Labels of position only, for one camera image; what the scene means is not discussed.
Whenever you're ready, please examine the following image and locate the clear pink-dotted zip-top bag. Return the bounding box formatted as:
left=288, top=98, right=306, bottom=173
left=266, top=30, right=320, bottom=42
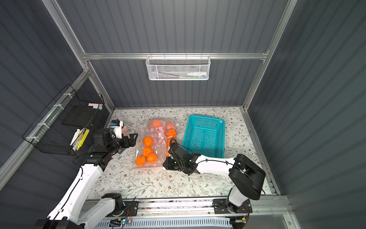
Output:
left=131, top=118, right=181, bottom=171

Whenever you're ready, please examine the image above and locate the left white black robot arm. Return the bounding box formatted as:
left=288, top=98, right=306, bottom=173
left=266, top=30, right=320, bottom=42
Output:
left=32, top=128, right=138, bottom=229

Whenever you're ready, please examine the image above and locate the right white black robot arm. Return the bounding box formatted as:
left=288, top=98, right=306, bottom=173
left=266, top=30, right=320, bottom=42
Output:
left=163, top=144, right=266, bottom=207

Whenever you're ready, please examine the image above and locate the yellow marker in basket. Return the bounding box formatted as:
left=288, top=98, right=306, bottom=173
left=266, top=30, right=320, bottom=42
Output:
left=73, top=129, right=90, bottom=151

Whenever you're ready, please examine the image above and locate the teal plastic basket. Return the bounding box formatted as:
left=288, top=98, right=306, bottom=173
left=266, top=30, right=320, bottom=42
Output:
left=182, top=115, right=225, bottom=158

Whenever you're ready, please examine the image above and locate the black wire wall basket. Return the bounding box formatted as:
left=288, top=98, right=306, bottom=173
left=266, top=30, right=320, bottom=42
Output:
left=22, top=86, right=104, bottom=156

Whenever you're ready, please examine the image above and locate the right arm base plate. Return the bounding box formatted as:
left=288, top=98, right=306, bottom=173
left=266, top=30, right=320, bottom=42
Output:
left=212, top=198, right=253, bottom=214

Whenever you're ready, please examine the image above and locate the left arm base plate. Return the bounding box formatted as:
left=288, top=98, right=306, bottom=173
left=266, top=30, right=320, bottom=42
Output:
left=106, top=200, right=139, bottom=218

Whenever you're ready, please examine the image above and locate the white wire wall basket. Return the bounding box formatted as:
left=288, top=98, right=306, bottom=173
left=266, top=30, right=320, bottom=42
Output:
left=145, top=56, right=211, bottom=81

